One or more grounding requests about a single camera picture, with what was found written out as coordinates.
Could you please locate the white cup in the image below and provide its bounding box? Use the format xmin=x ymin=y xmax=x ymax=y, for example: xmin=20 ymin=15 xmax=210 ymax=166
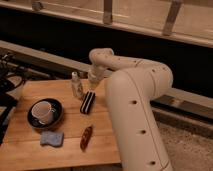
xmin=31 ymin=101 xmax=53 ymax=124

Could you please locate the metal window bracket right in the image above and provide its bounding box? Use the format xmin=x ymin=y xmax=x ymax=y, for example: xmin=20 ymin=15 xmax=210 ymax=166
xmin=162 ymin=0 xmax=182 ymax=36

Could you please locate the black saucer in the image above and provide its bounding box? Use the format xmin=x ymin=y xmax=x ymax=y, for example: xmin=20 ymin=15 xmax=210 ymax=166
xmin=27 ymin=98 xmax=63 ymax=130

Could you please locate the round metal window knob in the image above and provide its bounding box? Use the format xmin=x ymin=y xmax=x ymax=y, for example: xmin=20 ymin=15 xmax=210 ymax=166
xmin=31 ymin=0 xmax=43 ymax=11

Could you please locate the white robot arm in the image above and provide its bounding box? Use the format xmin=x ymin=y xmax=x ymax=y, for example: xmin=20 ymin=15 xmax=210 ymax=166
xmin=88 ymin=48 xmax=173 ymax=171

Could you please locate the metal window bracket centre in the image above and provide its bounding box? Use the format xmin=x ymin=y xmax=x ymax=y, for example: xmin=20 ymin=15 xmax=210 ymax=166
xmin=103 ymin=0 xmax=113 ymax=24

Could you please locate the small clear bottle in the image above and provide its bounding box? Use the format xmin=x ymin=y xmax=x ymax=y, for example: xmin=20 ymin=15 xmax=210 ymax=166
xmin=71 ymin=72 xmax=84 ymax=99

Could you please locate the blue sponge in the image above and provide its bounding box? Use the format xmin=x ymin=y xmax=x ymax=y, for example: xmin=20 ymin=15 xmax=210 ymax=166
xmin=40 ymin=131 xmax=64 ymax=147

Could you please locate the black cables and equipment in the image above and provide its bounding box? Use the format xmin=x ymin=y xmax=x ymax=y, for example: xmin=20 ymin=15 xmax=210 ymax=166
xmin=0 ymin=52 xmax=28 ymax=146

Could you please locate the metal window bracket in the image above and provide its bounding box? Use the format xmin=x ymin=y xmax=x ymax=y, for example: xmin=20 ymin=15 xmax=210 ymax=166
xmin=162 ymin=0 xmax=182 ymax=36
xmin=103 ymin=0 xmax=113 ymax=24

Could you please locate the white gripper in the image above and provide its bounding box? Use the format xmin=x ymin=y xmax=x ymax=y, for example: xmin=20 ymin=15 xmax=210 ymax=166
xmin=88 ymin=70 xmax=104 ymax=91

